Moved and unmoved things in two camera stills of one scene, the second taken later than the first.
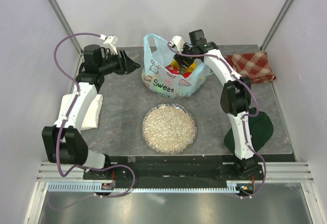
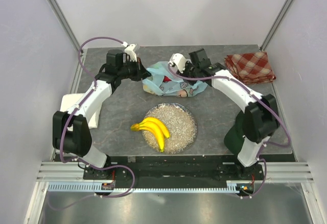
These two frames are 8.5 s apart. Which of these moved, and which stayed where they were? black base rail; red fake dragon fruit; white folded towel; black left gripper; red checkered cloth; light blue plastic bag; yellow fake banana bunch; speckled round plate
Moved: black left gripper; red fake dragon fruit; light blue plastic bag; yellow fake banana bunch
Stayed: white folded towel; speckled round plate; red checkered cloth; black base rail
